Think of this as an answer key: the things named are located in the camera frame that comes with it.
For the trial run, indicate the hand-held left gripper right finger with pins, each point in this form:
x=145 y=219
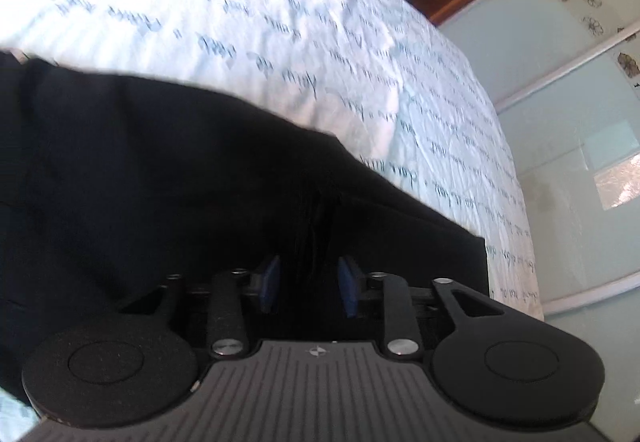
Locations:
x=347 y=287

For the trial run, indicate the sliding wardrobe door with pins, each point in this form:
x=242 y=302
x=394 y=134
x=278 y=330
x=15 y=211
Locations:
x=575 y=247

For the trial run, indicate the black pants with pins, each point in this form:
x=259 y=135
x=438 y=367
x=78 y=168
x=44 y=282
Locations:
x=150 y=171

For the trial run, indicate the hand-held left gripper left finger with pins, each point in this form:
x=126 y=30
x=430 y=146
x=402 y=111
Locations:
x=270 y=282

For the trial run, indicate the white script-print bedsheet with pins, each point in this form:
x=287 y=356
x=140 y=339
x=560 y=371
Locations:
x=250 y=11

